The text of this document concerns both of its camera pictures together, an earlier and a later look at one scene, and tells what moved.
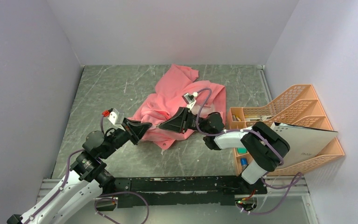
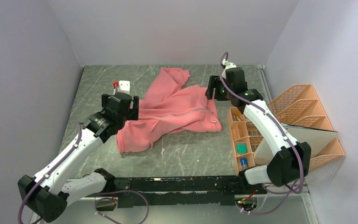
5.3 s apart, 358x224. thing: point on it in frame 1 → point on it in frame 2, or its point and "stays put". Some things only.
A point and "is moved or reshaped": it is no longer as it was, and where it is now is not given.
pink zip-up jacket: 177,81 is moved or reshaped
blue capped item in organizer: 244,161 stays put
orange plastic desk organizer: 299,106 stays put
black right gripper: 177,122 → 214,82
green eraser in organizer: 242,150 stays put
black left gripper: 135,129 → 132,115
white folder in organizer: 305,142 stays put
